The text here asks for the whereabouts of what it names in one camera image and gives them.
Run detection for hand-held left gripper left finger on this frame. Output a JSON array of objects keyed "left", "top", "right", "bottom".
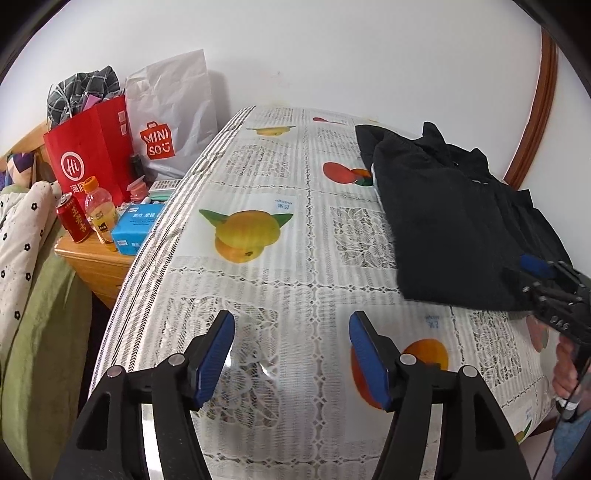
[{"left": 53, "top": 310, "right": 236, "bottom": 480}]

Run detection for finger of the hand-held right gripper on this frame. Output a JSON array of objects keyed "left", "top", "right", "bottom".
[
  {"left": 503, "top": 268, "right": 553, "bottom": 301},
  {"left": 519, "top": 253, "right": 591, "bottom": 301}
]

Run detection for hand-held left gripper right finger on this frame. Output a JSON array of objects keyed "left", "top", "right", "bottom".
[{"left": 348, "top": 311, "right": 532, "bottom": 480}]

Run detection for black zip-collar pullover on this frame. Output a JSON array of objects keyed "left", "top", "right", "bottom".
[{"left": 355, "top": 121, "right": 574, "bottom": 313}]

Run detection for person's right hand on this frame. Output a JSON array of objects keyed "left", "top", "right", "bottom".
[{"left": 551, "top": 340, "right": 583, "bottom": 403}]

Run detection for fruit print lace tablecloth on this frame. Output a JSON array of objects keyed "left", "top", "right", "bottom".
[{"left": 88, "top": 105, "right": 562, "bottom": 480}]

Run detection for person's blue jeans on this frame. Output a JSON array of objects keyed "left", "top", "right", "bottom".
[{"left": 551, "top": 405, "right": 591, "bottom": 480}]

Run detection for wooden nightstand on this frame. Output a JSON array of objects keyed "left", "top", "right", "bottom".
[{"left": 54, "top": 234, "right": 140, "bottom": 309}]

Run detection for blue tissue pack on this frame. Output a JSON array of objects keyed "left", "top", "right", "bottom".
[{"left": 111, "top": 203, "right": 167, "bottom": 256}]

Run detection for green bed sheet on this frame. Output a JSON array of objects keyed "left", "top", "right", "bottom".
[{"left": 0, "top": 256, "right": 94, "bottom": 480}]

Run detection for orange juice bottle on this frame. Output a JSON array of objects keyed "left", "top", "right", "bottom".
[{"left": 83, "top": 176, "right": 120, "bottom": 253}]

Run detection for small pink jar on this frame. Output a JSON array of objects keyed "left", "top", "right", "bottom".
[{"left": 127, "top": 178, "right": 149, "bottom": 204}]

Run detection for red drink can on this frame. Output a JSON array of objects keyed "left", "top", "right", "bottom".
[{"left": 55, "top": 193, "right": 91, "bottom": 243}]

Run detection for white floral quilt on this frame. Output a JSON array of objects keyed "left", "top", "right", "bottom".
[{"left": 0, "top": 180, "right": 64, "bottom": 361}]

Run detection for red paper shopping bag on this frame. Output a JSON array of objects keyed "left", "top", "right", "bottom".
[{"left": 44, "top": 95, "right": 135, "bottom": 206}]

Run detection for white plastic shopping bag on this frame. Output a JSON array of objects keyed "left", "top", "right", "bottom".
[{"left": 124, "top": 48, "right": 221, "bottom": 182}]

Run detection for purple patterned pillow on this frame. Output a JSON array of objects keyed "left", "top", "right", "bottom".
[{"left": 6, "top": 151, "right": 38, "bottom": 188}]

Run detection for grey plaid cloth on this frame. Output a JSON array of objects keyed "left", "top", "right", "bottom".
[{"left": 46, "top": 66, "right": 122, "bottom": 130}]

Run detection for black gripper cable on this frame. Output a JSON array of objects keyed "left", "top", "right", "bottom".
[{"left": 530, "top": 413, "right": 570, "bottom": 480}]

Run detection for brown wooden door frame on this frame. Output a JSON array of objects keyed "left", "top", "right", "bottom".
[{"left": 503, "top": 23, "right": 560, "bottom": 191}]

